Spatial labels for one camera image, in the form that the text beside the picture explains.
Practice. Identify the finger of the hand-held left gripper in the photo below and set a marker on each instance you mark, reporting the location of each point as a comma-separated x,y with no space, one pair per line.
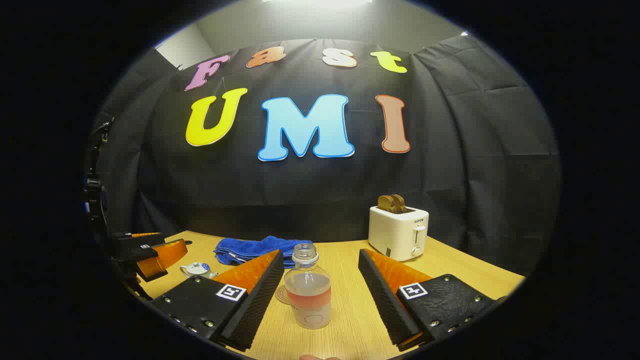
160,257
135,239

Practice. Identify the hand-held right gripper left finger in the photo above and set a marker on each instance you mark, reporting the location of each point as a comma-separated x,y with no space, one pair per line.
250,310

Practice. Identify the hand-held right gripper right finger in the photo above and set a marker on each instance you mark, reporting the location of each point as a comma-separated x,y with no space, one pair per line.
385,305

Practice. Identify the round wooden coaster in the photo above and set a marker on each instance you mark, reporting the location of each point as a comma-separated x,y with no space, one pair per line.
282,295

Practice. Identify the white ceramic teacup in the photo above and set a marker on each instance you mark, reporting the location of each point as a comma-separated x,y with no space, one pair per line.
197,272

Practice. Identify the white teacup lid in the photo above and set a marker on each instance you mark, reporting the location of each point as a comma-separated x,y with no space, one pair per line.
201,266

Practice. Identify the clear water bottle pink label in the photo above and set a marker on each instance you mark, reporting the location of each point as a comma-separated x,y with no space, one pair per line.
307,295

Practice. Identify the blue folded towel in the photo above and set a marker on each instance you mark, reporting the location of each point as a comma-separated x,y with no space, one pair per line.
245,248

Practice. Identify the white toaster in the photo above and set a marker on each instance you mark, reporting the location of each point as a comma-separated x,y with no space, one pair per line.
395,232

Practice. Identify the brown bread slice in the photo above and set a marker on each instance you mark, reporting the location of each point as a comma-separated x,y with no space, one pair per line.
385,202
400,201

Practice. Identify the black backdrop cloth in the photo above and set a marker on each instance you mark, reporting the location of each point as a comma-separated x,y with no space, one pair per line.
310,185

